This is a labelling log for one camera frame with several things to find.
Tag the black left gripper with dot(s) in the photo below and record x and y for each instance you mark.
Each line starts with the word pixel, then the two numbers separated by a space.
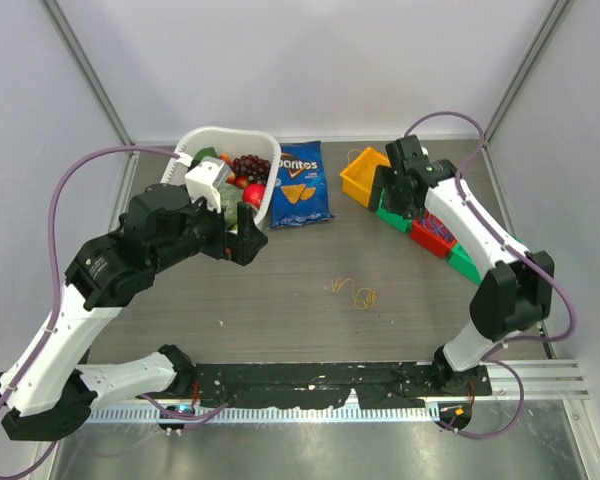
pixel 241 246

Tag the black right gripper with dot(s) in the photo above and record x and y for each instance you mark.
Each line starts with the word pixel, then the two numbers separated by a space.
pixel 382 181

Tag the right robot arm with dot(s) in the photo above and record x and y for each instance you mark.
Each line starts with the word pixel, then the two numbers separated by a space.
pixel 514 291

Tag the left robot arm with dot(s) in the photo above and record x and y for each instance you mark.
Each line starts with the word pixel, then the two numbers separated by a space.
pixel 161 228

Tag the green plastic bin near yellow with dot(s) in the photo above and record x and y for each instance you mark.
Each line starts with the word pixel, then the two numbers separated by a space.
pixel 394 220

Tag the red plastic bin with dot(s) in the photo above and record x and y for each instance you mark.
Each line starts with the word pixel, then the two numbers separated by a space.
pixel 433 235

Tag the small watermelon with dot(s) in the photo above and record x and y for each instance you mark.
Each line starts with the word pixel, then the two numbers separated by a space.
pixel 231 196

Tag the peaches in basket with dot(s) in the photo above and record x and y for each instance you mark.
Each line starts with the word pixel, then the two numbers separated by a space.
pixel 232 172

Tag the upper purple grape bunch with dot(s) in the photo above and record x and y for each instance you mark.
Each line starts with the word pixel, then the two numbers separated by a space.
pixel 250 169

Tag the blue Doritos chip bag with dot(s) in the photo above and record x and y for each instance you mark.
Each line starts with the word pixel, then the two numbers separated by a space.
pixel 300 194

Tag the green plastic bin far right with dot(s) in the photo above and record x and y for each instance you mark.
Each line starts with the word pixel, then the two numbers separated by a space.
pixel 460 261

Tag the green lime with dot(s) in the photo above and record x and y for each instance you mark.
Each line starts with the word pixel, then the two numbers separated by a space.
pixel 205 152

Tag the white fruit basket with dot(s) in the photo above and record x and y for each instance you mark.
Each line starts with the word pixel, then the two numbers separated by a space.
pixel 234 142

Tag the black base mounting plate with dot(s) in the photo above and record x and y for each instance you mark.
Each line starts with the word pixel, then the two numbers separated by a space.
pixel 319 386

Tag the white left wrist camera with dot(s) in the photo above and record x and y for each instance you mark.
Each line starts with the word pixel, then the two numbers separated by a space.
pixel 205 179

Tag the white slotted cable duct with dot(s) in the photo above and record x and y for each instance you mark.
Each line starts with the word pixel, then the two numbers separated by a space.
pixel 143 412

